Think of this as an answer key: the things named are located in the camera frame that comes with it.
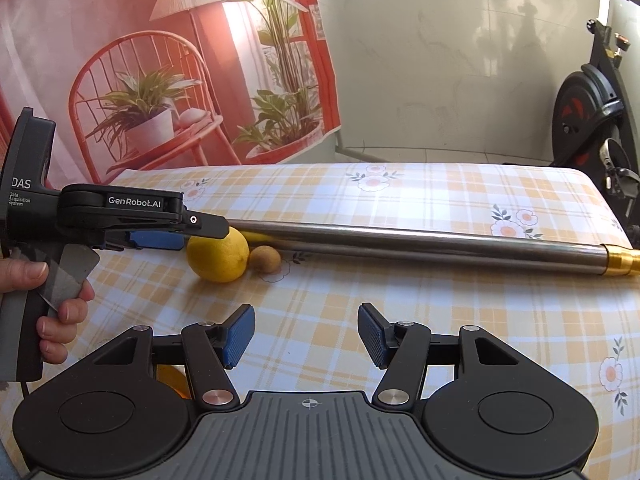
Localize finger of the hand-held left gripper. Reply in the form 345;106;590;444
102;230;187;252
181;209;232;239

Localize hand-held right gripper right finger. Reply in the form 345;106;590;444
358;302;523;407

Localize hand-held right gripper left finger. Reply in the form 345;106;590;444
92;304;257;407

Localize large yellow lemon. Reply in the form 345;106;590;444
186;226;250;284

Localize brown kiwi fruit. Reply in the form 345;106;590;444
248;245;282;277

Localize orange mandarin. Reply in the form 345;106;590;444
156;365;190;399

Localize person's left hand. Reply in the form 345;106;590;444
0;260;96;366

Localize plaid floral tablecloth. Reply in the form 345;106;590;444
0;162;640;480

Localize steel pipe with gold end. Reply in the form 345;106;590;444
227;219;640;278

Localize black exercise bike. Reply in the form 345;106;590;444
547;0;640;250

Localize wall poster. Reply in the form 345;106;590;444
0;0;343;187

